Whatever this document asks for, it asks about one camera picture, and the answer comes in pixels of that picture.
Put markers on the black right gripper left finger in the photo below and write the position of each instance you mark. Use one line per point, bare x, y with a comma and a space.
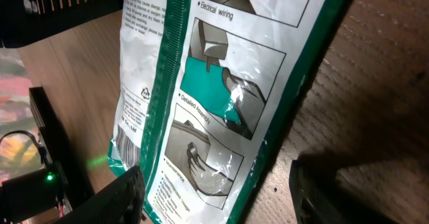
119, 202

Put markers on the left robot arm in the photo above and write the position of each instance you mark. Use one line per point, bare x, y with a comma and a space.
28, 195

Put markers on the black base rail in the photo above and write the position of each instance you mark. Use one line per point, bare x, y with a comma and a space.
76, 185

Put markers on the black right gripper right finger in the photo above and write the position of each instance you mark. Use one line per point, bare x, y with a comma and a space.
318, 202

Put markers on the green white package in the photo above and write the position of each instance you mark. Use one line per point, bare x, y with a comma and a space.
205, 88

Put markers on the grey plastic mesh basket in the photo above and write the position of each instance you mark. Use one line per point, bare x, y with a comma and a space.
24, 22

